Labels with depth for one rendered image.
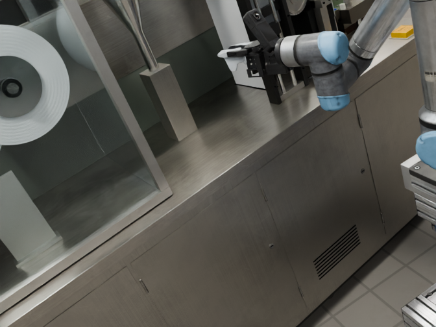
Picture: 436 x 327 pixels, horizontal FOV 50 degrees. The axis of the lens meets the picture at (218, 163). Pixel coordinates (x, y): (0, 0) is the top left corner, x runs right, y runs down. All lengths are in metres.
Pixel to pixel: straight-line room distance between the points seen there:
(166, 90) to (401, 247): 1.29
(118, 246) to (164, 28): 0.96
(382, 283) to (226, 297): 0.79
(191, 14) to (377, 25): 1.00
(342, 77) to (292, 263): 0.85
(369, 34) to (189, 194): 0.66
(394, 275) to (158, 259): 1.13
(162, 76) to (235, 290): 0.78
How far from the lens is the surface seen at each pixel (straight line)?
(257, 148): 1.48
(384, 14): 1.17
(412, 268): 2.22
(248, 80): 1.94
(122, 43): 1.88
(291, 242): 1.75
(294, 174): 1.65
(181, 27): 1.99
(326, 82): 1.15
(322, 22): 1.95
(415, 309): 1.78
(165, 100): 1.67
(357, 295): 2.15
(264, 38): 1.21
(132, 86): 1.91
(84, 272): 1.33
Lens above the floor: 1.60
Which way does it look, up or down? 28 degrees down
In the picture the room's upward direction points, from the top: 23 degrees counter-clockwise
